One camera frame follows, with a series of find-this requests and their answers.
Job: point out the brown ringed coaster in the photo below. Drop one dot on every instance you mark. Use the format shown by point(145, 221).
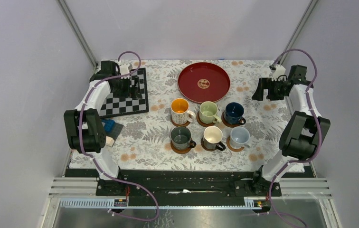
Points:
point(226, 123)
point(202, 123)
point(180, 151)
point(180, 125)

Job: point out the aluminium frame rail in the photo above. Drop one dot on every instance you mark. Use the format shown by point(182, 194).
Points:
point(87, 193)

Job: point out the floral tablecloth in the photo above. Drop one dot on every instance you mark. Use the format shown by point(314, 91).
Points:
point(144, 142)

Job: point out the dark walnut coaster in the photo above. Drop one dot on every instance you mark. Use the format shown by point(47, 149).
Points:
point(209, 146)

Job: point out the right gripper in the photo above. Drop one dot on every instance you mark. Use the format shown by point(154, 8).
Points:
point(266, 83)

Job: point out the dark blue mug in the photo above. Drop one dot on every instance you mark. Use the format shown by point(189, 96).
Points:
point(234, 114)

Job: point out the black white chessboard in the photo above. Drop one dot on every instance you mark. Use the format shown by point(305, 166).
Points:
point(114, 106)

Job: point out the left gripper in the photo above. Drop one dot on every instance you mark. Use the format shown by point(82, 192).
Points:
point(133, 92)

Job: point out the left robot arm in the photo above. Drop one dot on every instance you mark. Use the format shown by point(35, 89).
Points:
point(84, 128)

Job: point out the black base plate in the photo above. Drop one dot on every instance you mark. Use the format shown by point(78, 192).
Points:
point(182, 188)

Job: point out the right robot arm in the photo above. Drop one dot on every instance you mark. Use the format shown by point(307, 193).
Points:
point(306, 130)

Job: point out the light wood coaster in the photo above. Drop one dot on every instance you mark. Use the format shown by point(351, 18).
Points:
point(231, 148)

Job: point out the red round tray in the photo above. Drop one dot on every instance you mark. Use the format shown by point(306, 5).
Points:
point(203, 81)

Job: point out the black mug white inside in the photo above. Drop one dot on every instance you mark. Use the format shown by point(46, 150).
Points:
point(213, 134)

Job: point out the toy block assembly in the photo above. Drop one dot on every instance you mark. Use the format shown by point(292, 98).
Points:
point(113, 130)

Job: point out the pale green mug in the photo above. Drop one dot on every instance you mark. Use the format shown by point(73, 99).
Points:
point(208, 113)

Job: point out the light blue white mug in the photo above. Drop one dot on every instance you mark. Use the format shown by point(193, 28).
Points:
point(239, 137)

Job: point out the dark green mug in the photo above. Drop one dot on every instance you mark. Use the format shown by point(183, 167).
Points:
point(181, 138)

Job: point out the floral mug orange inside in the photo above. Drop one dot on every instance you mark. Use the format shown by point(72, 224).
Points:
point(180, 112)

